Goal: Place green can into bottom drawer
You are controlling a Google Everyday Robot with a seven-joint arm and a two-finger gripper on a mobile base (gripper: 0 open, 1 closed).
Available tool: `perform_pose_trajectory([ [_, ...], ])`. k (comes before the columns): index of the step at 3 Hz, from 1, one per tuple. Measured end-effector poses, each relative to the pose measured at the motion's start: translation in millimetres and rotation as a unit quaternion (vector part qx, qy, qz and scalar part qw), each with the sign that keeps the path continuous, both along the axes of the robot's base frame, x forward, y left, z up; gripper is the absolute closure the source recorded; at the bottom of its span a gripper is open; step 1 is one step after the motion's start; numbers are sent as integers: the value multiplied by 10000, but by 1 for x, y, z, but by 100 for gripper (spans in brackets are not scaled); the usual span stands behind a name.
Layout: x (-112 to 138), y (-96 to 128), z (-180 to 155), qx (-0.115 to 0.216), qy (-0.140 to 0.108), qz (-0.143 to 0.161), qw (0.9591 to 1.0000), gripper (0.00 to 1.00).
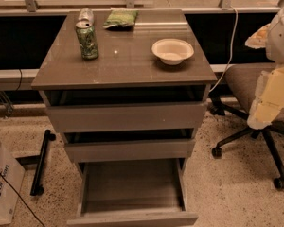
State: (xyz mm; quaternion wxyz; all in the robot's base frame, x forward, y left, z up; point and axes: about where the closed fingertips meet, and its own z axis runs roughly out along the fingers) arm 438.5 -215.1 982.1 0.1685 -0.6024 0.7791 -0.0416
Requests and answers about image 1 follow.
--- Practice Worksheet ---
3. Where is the black cable on floor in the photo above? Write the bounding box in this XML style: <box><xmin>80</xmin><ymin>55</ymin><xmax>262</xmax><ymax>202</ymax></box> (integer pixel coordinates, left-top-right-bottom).
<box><xmin>0</xmin><ymin>154</ymin><xmax>46</xmax><ymax>227</ymax></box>

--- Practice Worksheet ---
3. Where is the grey drawer cabinet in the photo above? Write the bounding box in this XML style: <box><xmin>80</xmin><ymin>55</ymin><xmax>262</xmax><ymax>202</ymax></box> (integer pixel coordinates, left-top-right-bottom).
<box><xmin>30</xmin><ymin>9</ymin><xmax>218</xmax><ymax>227</ymax></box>

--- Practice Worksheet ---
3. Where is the white cardboard box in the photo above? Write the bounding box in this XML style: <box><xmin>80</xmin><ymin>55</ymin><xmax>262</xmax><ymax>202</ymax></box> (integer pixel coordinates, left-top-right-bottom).
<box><xmin>0</xmin><ymin>142</ymin><xmax>25</xmax><ymax>225</ymax></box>

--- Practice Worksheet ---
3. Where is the green soda can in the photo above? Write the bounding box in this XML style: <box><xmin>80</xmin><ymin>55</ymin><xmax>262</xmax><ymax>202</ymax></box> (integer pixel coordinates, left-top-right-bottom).
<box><xmin>76</xmin><ymin>21</ymin><xmax>98</xmax><ymax>60</ymax></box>

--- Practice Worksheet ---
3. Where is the white paper bowl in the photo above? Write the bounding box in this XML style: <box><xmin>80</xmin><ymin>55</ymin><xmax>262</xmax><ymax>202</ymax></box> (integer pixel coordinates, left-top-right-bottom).
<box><xmin>151</xmin><ymin>39</ymin><xmax>194</xmax><ymax>65</ymax></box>

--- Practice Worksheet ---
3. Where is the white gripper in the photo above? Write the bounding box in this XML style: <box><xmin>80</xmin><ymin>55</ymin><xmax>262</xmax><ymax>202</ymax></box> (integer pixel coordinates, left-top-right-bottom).
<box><xmin>245</xmin><ymin>6</ymin><xmax>284</xmax><ymax>130</ymax></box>

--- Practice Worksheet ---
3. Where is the top drawer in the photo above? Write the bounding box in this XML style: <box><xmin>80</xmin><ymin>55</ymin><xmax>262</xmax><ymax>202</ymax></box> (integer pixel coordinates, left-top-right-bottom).
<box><xmin>46</xmin><ymin>103</ymin><xmax>206</xmax><ymax>133</ymax></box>

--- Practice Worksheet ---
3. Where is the drawer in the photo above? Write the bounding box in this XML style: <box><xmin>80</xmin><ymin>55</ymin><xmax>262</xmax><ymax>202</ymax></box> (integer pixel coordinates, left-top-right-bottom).
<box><xmin>64</xmin><ymin>139</ymin><xmax>195</xmax><ymax>163</ymax></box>
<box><xmin>67</xmin><ymin>159</ymin><xmax>198</xmax><ymax>227</ymax></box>
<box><xmin>46</xmin><ymin>103</ymin><xmax>206</xmax><ymax>133</ymax></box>

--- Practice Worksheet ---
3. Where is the black bar on floor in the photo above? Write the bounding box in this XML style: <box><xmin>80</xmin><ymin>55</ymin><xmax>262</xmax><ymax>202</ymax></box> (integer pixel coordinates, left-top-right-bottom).
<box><xmin>30</xmin><ymin>130</ymin><xmax>56</xmax><ymax>196</ymax></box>

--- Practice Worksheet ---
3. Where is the bottom drawer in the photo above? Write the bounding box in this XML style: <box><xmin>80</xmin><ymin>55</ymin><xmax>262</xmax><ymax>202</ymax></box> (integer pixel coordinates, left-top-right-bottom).
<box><xmin>67</xmin><ymin>159</ymin><xmax>198</xmax><ymax>227</ymax></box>

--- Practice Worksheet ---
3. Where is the white cable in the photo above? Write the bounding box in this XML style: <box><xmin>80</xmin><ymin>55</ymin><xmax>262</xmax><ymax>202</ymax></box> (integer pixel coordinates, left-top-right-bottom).
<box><xmin>208</xmin><ymin>6</ymin><xmax>240</xmax><ymax>94</ymax></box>

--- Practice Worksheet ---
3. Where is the middle drawer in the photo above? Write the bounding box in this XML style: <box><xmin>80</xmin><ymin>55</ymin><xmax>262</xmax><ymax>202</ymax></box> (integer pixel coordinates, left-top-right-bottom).
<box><xmin>64</xmin><ymin>139</ymin><xmax>195</xmax><ymax>163</ymax></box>

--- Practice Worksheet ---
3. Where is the green snack bag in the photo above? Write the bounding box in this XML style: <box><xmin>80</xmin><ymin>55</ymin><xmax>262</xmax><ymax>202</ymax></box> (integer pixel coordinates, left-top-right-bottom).
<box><xmin>103</xmin><ymin>9</ymin><xmax>138</xmax><ymax>29</ymax></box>

